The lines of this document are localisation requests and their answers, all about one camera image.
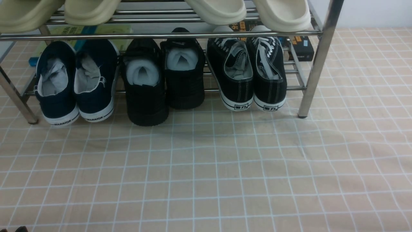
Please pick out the black mesh sneaker right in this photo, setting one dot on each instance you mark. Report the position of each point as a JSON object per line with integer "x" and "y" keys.
{"x": 183, "y": 63}

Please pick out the green yellow book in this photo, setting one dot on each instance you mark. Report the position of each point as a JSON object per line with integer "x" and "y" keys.
{"x": 121, "y": 44}

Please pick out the navy canvas shoe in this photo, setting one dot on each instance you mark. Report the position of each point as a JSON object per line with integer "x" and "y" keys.
{"x": 95, "y": 79}
{"x": 55, "y": 73}

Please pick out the checkered beige table cloth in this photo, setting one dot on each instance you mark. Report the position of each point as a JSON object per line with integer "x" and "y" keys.
{"x": 346, "y": 167}

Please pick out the olive beige slipper far left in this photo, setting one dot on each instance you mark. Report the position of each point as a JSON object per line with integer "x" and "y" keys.
{"x": 19, "y": 16}

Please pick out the cream slipper far right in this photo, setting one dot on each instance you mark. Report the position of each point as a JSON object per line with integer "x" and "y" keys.
{"x": 284, "y": 15}

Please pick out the silver metal shoe rack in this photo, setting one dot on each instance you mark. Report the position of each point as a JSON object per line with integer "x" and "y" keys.
{"x": 157, "y": 17}

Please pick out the black mesh sneaker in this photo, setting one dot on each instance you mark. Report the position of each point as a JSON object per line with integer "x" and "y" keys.
{"x": 144, "y": 83}
{"x": 183, "y": 63}

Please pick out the cream slipper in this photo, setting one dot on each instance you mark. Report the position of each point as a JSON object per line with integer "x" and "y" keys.
{"x": 219, "y": 12}
{"x": 284, "y": 15}

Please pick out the black mesh sneaker left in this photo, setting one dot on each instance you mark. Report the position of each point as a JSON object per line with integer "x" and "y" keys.
{"x": 144, "y": 83}

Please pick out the black canvas sneaker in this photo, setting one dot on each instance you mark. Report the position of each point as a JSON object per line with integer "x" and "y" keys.
{"x": 229, "y": 62}
{"x": 269, "y": 77}

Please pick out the dark object bottom left corner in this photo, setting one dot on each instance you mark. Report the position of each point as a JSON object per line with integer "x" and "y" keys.
{"x": 19, "y": 229}

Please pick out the navy canvas shoe far left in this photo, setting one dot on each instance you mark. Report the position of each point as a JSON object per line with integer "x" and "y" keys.
{"x": 55, "y": 73}

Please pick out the olive beige slipper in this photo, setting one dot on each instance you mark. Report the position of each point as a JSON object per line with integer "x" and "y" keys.
{"x": 89, "y": 12}
{"x": 19, "y": 16}

